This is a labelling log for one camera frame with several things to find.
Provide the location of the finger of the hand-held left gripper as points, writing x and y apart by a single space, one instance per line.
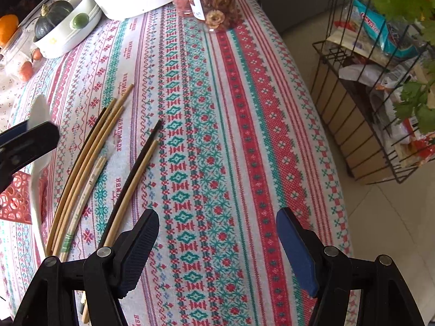
30 142

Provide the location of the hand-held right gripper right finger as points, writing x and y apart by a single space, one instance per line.
295 244

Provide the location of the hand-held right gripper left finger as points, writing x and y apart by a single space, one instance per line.
137 254

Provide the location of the pink perforated basket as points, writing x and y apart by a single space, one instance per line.
15 200

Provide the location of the pale printed chopstick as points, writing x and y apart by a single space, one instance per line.
92 176
99 171

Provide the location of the bamboo chopstick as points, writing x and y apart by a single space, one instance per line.
153 147
111 106
117 114

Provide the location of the bundle of bamboo chopsticks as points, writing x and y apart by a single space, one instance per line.
128 91

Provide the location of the small red fruit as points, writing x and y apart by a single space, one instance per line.
25 70
36 54

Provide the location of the white oval dish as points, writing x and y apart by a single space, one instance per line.
68 40

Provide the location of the orange fruit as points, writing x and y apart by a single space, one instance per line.
8 29

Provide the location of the green kabocha squash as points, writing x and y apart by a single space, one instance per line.
51 20

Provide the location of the striped patterned tablecloth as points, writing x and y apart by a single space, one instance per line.
221 142

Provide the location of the cardboard box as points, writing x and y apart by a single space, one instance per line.
343 122

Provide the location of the small green fruit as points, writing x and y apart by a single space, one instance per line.
79 20

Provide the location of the red snack packet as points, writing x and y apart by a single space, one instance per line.
421 146

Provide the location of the white plastic bag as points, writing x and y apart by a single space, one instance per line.
356 73

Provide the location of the beige packet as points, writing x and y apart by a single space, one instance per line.
343 39

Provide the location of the blue snack packet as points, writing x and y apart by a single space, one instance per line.
380 27

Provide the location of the clear jar of dried fruit slices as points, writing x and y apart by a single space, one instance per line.
217 0

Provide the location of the grey cabinet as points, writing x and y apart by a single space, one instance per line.
289 0

